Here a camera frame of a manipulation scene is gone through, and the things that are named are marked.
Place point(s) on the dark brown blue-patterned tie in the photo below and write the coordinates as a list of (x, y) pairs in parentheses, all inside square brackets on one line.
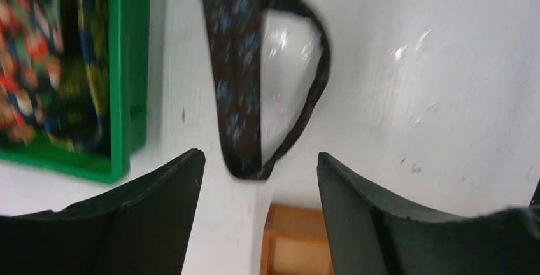
[(234, 30)]

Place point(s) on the orange compartment tray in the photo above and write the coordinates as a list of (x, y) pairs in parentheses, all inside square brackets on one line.
[(295, 242)]

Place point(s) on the red floral patterned tie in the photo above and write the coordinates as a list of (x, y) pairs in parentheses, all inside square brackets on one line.
[(32, 46)]

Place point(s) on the green plastic bin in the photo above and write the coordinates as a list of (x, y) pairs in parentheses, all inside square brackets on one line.
[(128, 44)]

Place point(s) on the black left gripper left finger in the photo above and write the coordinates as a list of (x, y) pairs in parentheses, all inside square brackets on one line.
[(140, 227)]

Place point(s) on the dark navy patterned tie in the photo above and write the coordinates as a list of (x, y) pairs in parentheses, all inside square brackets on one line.
[(79, 117)]

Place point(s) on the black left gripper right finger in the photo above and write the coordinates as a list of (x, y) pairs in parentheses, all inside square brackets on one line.
[(372, 230)]

